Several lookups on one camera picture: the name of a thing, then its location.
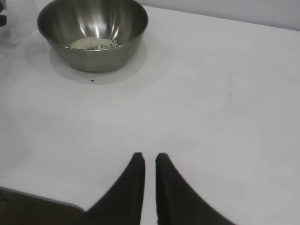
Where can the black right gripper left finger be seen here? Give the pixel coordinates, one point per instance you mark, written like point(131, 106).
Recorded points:
point(124, 201)

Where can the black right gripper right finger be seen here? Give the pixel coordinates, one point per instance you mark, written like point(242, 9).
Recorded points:
point(178, 206)

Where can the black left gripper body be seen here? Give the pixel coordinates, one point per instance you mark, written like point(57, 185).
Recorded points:
point(2, 20)

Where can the white rice grains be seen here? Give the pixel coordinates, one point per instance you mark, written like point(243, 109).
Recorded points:
point(91, 44)

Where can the stainless steel mixing bowl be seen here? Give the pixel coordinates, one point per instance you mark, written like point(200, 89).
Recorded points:
point(98, 59)

